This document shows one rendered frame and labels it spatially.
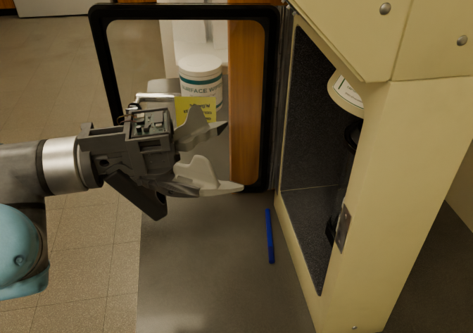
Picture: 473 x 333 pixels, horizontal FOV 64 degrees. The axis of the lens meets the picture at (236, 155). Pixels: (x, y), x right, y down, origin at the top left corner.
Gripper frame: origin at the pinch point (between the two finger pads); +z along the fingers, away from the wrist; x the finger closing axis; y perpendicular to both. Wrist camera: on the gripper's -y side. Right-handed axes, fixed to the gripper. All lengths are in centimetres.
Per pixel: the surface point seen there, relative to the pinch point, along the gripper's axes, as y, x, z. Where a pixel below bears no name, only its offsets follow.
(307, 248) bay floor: -22.3, -1.1, 11.8
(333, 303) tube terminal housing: -18.3, -14.1, 11.3
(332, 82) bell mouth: 8.9, 1.7, 13.8
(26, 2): -95, 474, -188
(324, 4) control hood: 24.4, -14.2, 5.3
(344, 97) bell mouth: 8.9, -2.4, 13.8
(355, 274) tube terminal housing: -11.9, -14.1, 13.6
